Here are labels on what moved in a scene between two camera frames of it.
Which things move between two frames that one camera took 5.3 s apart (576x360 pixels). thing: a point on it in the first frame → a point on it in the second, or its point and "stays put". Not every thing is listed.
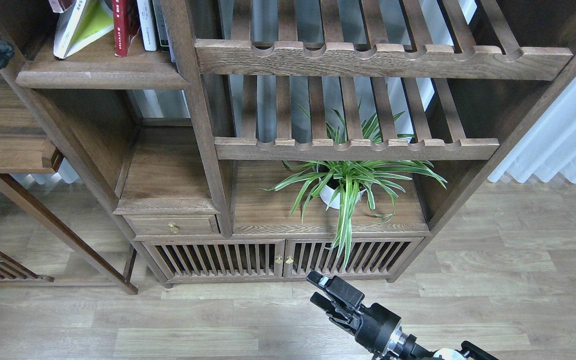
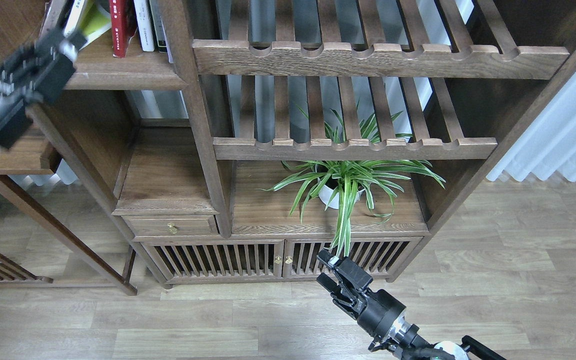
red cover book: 125,23 stays put
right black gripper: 376,328 → 379,314
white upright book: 147,24 stays put
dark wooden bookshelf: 220,142 stays put
